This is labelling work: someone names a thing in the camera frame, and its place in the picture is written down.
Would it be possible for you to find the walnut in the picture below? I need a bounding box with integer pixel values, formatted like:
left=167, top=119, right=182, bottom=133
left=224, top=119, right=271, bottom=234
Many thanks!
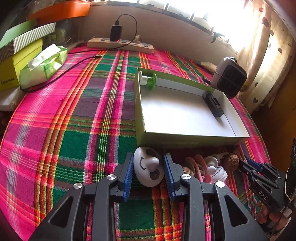
left=224, top=154, right=239, bottom=172
left=183, top=167, right=194, bottom=176

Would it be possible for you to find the pink clip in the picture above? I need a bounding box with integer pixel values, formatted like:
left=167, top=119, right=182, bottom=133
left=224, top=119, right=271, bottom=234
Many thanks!
left=193, top=154, right=212, bottom=184
left=185, top=157, right=204, bottom=182

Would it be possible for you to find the black rectangular device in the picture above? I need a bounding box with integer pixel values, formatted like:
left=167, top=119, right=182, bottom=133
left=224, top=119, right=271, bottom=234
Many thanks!
left=202, top=91, right=224, bottom=118

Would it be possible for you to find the white panda egg toy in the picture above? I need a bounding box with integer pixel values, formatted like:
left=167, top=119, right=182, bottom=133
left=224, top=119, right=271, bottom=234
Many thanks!
left=133, top=147, right=165, bottom=187

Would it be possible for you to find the green white spool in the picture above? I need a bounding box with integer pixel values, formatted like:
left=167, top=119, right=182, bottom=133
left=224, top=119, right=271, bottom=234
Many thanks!
left=139, top=70, right=157, bottom=90

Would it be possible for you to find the person right hand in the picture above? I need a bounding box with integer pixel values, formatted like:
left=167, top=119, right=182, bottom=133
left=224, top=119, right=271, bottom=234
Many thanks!
left=257, top=205, right=288, bottom=232

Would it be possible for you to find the plaid bed cloth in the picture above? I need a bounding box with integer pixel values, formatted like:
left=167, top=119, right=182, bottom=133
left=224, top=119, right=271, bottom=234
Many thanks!
left=1, top=50, right=270, bottom=240

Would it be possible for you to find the grey portable heater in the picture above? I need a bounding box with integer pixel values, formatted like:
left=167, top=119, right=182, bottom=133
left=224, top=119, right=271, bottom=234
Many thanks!
left=210, top=57, right=247, bottom=98

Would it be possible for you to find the green white cardboard box tray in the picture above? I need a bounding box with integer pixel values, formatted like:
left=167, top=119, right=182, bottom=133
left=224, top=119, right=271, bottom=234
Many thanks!
left=134, top=68, right=249, bottom=149

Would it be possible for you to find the heart pattern curtain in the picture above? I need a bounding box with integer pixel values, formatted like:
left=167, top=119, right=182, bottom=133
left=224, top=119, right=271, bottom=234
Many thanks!
left=238, top=1, right=295, bottom=113

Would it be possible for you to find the green tissue pack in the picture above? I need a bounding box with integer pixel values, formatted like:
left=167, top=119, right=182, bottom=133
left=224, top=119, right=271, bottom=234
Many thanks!
left=19, top=44, right=68, bottom=89

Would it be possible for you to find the yellow green box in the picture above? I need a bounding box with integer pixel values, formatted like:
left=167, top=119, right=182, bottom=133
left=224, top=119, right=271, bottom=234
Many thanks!
left=0, top=38, right=43, bottom=92

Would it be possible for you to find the white power strip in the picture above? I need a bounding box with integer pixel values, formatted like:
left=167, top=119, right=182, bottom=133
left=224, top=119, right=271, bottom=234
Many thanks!
left=87, top=38, right=154, bottom=54

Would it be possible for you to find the black charger adapter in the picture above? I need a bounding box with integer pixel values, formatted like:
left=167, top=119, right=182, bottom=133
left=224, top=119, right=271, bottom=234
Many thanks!
left=110, top=20, right=122, bottom=42

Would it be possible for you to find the green striped box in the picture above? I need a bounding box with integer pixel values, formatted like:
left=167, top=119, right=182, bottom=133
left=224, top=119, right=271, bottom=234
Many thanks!
left=1, top=22, right=56, bottom=62

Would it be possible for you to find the orange tray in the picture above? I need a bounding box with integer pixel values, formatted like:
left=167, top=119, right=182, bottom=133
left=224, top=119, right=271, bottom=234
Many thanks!
left=28, top=1, right=91, bottom=25

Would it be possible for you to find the black charger cable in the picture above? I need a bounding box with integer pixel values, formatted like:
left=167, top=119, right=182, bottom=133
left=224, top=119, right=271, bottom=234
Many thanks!
left=19, top=14, right=138, bottom=93

